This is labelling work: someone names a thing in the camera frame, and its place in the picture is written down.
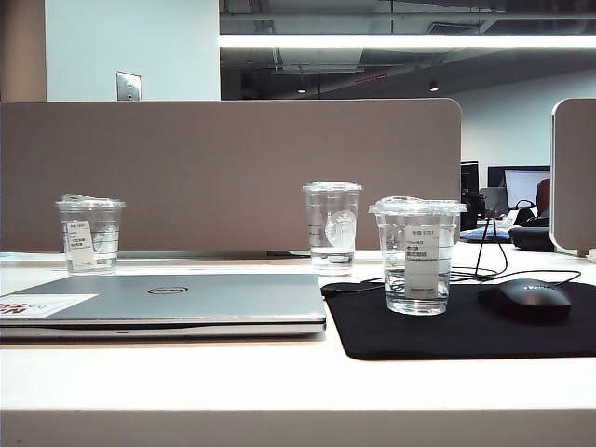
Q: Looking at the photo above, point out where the short clear cup with label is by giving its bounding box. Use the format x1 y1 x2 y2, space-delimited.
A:
368 196 468 316

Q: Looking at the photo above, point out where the tall clear cup siren logo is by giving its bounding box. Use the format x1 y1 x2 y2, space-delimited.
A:
301 181 364 277

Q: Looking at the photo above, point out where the silver closed laptop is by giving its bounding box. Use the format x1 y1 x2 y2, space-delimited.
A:
0 273 328 341

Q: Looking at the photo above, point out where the wide clear cup with label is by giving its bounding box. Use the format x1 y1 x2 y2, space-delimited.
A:
54 194 128 276

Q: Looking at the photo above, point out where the black mouse pad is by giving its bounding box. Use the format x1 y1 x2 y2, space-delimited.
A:
320 279 596 362

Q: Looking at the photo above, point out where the dark slim background monitor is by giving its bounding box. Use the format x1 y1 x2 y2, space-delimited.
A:
460 160 480 232

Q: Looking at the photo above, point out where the blue cloth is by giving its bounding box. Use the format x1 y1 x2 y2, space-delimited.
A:
460 226 511 244

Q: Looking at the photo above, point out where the white ceiling light strip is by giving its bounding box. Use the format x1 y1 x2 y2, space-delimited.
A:
218 34 596 49

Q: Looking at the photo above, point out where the background computer monitor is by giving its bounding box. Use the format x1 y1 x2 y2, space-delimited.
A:
487 165 552 210

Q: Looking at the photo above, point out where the black round case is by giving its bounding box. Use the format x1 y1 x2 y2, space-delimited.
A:
507 224 553 252

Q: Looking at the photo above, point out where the black computer mouse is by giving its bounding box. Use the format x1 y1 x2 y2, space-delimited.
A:
478 278 573 321

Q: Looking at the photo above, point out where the red office chair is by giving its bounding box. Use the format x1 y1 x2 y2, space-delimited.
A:
535 178 551 218

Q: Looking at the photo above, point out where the narrow brown desk divider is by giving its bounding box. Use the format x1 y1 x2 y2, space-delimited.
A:
549 97 596 256

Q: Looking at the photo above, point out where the black mouse cable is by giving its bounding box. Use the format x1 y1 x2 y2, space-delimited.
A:
360 218 583 292

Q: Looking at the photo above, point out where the metal wall switch plate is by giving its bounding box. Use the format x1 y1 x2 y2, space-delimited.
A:
115 71 142 102

